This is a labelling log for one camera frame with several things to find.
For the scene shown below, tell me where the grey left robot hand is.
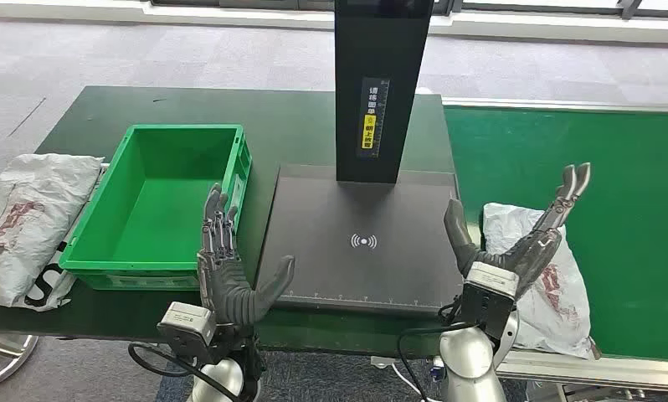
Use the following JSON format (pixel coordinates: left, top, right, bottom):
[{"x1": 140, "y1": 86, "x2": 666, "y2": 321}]
[{"x1": 197, "y1": 183, "x2": 296, "y2": 329}]

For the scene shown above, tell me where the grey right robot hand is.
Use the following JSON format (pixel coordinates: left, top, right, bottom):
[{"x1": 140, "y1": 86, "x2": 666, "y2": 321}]
[{"x1": 444, "y1": 162, "x2": 592, "y2": 301}]

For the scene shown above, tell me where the white parcel bag red print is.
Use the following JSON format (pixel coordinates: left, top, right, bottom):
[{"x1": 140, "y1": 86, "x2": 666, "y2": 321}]
[{"x1": 482, "y1": 202, "x2": 594, "y2": 359}]

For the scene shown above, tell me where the green conveyor belt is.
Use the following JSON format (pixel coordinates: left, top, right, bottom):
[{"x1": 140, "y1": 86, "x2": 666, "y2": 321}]
[{"x1": 444, "y1": 105, "x2": 668, "y2": 364}]

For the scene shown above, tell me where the white parcel with black letters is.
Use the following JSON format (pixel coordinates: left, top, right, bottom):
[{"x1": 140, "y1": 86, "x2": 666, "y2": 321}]
[{"x1": 12, "y1": 166, "x2": 110, "y2": 313}]

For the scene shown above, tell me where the crumpled white red-print parcel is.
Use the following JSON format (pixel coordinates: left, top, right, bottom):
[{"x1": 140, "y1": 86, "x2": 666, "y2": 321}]
[{"x1": 0, "y1": 153, "x2": 105, "y2": 308}]

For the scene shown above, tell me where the green plastic crate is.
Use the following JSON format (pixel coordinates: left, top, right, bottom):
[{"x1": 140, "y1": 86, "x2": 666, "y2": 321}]
[{"x1": 59, "y1": 123, "x2": 254, "y2": 292}]

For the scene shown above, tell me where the dark green table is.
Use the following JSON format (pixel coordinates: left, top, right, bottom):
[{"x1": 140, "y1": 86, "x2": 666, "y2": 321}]
[{"x1": 0, "y1": 85, "x2": 463, "y2": 359}]

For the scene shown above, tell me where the black yellow column label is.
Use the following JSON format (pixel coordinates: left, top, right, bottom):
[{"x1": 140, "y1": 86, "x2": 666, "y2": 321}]
[{"x1": 357, "y1": 77, "x2": 391, "y2": 159}]

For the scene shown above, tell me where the black scanner column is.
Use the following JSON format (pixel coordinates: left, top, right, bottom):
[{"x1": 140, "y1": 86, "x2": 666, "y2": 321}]
[{"x1": 333, "y1": 0, "x2": 435, "y2": 185}]

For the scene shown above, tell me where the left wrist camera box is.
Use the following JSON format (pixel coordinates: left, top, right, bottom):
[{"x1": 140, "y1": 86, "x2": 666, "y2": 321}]
[{"x1": 156, "y1": 301, "x2": 218, "y2": 364}]

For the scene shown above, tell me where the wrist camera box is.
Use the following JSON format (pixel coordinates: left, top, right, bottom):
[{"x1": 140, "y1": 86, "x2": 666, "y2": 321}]
[
  {"x1": 458, "y1": 261, "x2": 521, "y2": 339},
  {"x1": 156, "y1": 301, "x2": 218, "y2": 364}
]

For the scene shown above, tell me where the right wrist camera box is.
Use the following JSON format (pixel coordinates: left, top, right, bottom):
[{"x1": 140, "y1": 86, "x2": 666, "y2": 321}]
[{"x1": 458, "y1": 261, "x2": 521, "y2": 339}]

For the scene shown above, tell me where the black scanner base plate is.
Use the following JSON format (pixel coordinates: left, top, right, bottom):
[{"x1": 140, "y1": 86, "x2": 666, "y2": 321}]
[{"x1": 254, "y1": 163, "x2": 468, "y2": 318}]

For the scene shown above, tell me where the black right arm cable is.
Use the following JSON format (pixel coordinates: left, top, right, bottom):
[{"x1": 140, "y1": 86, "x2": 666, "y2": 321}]
[{"x1": 396, "y1": 301, "x2": 480, "y2": 402}]

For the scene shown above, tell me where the white floor cable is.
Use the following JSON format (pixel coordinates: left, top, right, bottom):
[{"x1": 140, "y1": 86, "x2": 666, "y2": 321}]
[{"x1": 392, "y1": 363, "x2": 440, "y2": 402}]

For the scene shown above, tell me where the chrome chair base ring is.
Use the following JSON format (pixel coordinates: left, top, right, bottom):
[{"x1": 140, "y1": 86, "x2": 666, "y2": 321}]
[{"x1": 0, "y1": 332, "x2": 39, "y2": 389}]

